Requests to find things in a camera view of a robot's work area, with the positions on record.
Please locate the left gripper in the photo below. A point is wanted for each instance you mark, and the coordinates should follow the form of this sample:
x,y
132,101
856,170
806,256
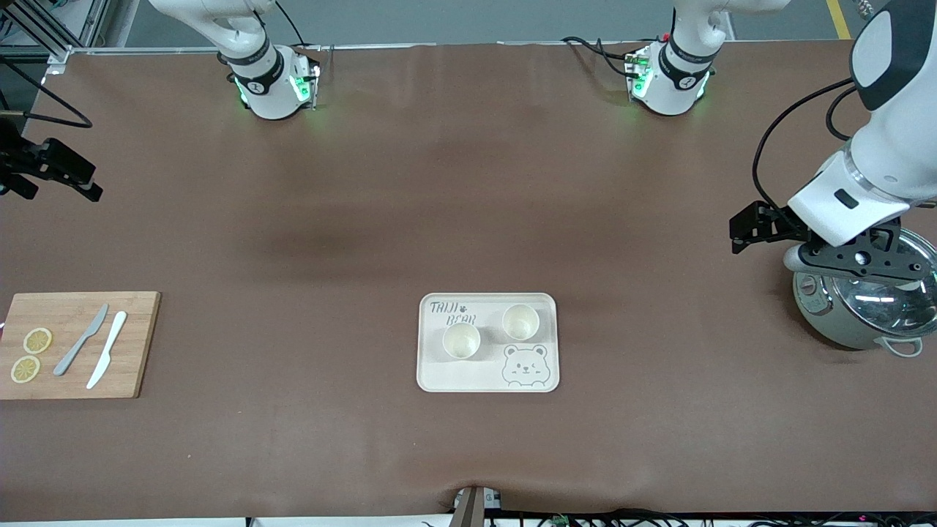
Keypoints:
x,y
777,222

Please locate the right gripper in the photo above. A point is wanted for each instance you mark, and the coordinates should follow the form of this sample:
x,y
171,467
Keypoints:
x,y
16,165

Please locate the white plastic cup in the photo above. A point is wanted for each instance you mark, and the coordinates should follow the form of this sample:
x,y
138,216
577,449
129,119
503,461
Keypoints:
x,y
520,322
462,341

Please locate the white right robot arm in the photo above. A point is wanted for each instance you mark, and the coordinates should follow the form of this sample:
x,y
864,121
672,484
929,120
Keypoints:
x,y
263,80

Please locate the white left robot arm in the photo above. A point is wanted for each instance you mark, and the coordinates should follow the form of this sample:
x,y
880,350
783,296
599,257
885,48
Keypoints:
x,y
893,132

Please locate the cream tray with bear print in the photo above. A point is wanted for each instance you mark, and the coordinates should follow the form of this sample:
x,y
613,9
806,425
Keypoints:
x,y
483,377

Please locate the grey plastic knife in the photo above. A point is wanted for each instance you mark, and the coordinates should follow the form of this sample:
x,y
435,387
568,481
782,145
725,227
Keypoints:
x,y
82,339

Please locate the yellow lemon slice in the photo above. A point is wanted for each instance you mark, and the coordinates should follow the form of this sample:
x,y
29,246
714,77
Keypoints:
x,y
37,340
25,369

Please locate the white plastic knife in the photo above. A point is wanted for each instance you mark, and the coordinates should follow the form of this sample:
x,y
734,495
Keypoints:
x,y
108,350

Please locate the wooden cutting board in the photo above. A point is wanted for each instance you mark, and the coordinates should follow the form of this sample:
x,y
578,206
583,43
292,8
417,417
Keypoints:
x,y
139,351

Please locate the aluminium frame profile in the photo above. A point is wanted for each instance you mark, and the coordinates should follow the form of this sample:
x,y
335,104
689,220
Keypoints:
x,y
44,29

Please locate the metal table edge bracket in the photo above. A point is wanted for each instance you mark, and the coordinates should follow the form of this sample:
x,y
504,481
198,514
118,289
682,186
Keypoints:
x,y
474,506

